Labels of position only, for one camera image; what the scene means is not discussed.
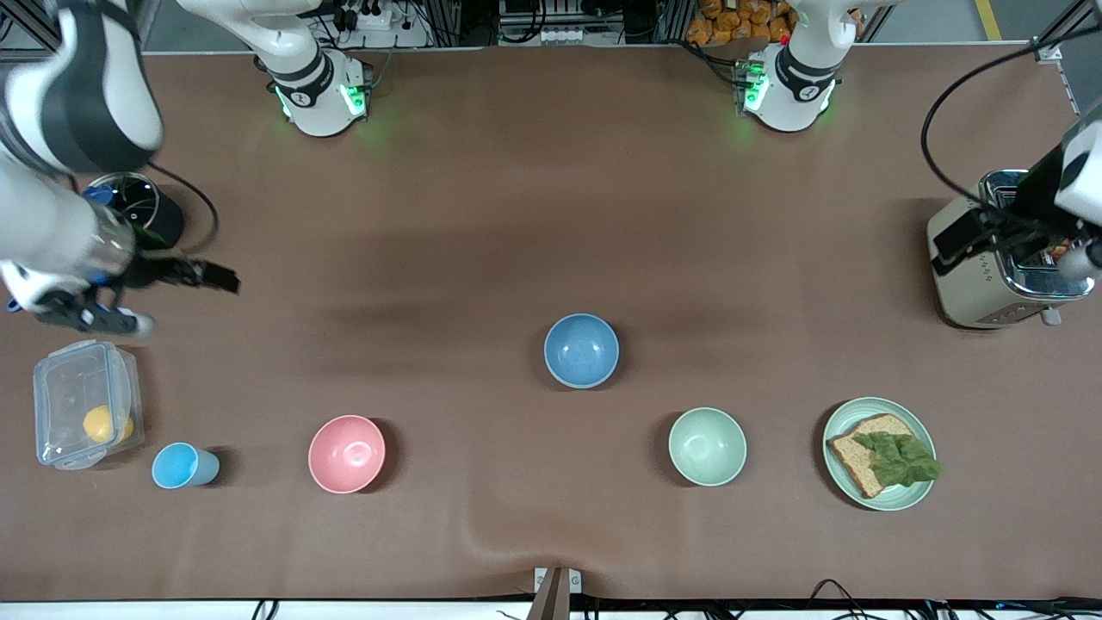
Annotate metal table clamp bracket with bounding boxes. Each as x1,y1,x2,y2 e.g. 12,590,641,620
533,566,583,620

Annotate yellow round fruit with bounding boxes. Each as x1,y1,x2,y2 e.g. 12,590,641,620
83,405,135,445

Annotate clear plastic lidded container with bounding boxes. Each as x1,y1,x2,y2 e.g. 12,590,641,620
33,340,145,471

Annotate blue bowl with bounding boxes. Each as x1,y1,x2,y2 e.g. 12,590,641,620
543,313,620,389

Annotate pink bowl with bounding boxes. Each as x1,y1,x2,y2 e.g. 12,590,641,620
308,415,387,494

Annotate aluminium frame profile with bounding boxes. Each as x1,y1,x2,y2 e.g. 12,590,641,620
1031,0,1102,63

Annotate white power strip with plugs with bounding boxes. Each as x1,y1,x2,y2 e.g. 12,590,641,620
337,0,431,49

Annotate glass lid with blue knob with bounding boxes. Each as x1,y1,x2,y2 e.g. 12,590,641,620
84,172,161,233

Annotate brown bread slice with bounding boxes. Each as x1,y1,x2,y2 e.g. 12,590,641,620
826,413,922,500

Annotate pale green plate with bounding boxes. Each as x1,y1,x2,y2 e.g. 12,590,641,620
822,397,937,512

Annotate green lettuce leaf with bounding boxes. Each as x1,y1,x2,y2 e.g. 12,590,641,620
852,431,942,488

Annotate black pot with blue handle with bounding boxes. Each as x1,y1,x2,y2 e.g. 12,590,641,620
6,172,185,313

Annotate beige metal toaster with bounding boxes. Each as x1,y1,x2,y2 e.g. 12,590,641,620
926,170,1096,330

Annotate blue plastic cup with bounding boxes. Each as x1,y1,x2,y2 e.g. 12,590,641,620
152,442,220,490

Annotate bag of orange snacks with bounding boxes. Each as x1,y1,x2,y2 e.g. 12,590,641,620
686,0,795,47

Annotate pale mint bowl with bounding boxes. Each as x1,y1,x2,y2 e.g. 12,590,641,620
668,407,748,487

